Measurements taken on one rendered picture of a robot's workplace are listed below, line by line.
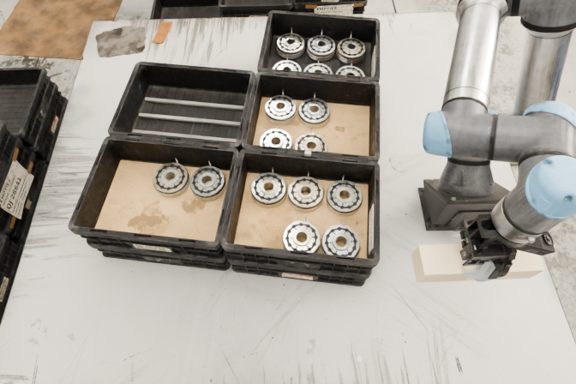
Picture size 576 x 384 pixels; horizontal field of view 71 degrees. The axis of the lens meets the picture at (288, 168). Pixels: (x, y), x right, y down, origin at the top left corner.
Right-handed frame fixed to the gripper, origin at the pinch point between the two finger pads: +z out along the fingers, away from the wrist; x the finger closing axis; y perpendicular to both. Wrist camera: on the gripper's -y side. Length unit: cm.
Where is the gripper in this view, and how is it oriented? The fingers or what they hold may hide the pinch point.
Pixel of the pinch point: (477, 260)
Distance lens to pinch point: 93.4
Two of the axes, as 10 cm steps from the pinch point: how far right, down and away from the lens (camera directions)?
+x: 0.4, 8.6, -5.0
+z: 0.0, 5.0, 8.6
